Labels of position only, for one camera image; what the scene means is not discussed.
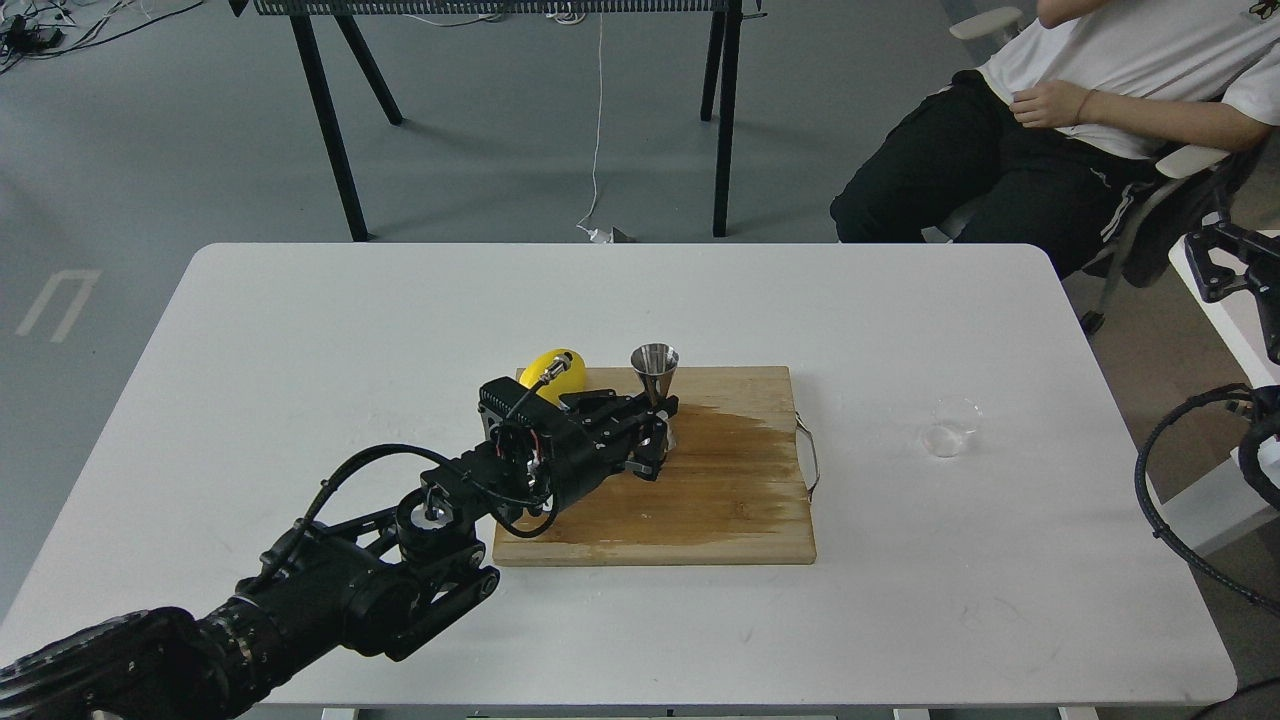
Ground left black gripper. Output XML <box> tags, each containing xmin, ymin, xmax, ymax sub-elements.
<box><xmin>477</xmin><ymin>377</ymin><xmax>678</xmax><ymax>512</ymax></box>

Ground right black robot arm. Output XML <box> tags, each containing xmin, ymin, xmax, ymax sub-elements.
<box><xmin>1133</xmin><ymin>214</ymin><xmax>1277</xmax><ymax>615</ymax></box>

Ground office chair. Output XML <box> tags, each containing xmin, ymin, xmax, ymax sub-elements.
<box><xmin>920</xmin><ymin>5</ymin><xmax>1280</xmax><ymax>340</ymax></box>

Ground black frame table background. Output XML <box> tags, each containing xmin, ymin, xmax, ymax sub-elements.
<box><xmin>227</xmin><ymin>1</ymin><xmax>764</xmax><ymax>242</ymax></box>

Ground yellow lemon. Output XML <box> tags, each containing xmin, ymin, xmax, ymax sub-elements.
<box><xmin>517</xmin><ymin>348</ymin><xmax>588</xmax><ymax>406</ymax></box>

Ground white hanging cable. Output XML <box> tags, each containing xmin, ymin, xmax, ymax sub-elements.
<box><xmin>573</xmin><ymin>12</ymin><xmax>637</xmax><ymax>245</ymax></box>

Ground seated person white shirt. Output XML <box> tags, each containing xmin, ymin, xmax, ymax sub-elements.
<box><xmin>829</xmin><ymin>1</ymin><xmax>1279</xmax><ymax>278</ymax></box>

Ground clear plastic measuring cup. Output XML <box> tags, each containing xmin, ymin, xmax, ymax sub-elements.
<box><xmin>920</xmin><ymin>395</ymin><xmax>984</xmax><ymax>459</ymax></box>

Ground steel double jigger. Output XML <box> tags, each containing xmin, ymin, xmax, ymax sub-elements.
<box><xmin>630</xmin><ymin>343</ymin><xmax>678</xmax><ymax>455</ymax></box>

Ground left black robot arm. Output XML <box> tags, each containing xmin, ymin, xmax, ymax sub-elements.
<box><xmin>3</xmin><ymin>377</ymin><xmax>678</xmax><ymax>719</ymax></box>

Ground wooden cutting board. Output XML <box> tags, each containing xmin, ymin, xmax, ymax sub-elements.
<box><xmin>492</xmin><ymin>366</ymin><xmax>817</xmax><ymax>568</ymax></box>

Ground black floor cables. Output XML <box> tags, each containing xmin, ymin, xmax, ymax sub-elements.
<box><xmin>0</xmin><ymin>0</ymin><xmax>206</xmax><ymax>70</ymax></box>

